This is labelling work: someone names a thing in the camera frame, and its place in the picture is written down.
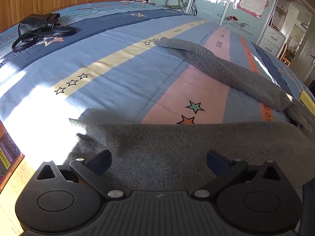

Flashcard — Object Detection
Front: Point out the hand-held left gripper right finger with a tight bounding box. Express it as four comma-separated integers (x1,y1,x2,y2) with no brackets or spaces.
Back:
191,150,282,200

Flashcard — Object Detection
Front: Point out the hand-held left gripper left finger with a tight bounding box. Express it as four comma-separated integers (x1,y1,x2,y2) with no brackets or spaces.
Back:
36,149,127,200

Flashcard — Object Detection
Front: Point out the grey knit sweater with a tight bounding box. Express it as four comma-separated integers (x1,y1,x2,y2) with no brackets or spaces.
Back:
69,37,315,197

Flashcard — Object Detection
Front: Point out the striped blue bed sheet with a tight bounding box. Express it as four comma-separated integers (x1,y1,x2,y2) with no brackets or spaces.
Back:
0,0,311,168

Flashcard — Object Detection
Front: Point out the dark printed box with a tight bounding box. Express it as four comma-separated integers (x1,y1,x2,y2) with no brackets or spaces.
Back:
0,120,25,192

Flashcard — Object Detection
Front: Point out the yellow paper sheet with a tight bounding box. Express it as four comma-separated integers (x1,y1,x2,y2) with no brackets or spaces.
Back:
299,90,315,116

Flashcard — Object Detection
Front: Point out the wooden chair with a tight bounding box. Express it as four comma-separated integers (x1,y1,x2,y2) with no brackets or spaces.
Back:
279,43,292,67

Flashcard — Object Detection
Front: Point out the white drawer unit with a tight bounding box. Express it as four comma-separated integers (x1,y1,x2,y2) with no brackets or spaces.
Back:
256,26,287,58

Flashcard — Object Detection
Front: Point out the white wardrobe with sliding doors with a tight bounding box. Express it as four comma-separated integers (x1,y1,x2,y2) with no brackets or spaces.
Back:
145,0,296,57

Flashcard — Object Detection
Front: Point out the white door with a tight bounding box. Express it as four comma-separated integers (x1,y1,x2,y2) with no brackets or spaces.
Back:
289,17,315,84

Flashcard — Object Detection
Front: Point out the black leather handbag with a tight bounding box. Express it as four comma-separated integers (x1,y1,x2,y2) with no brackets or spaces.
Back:
11,12,76,53

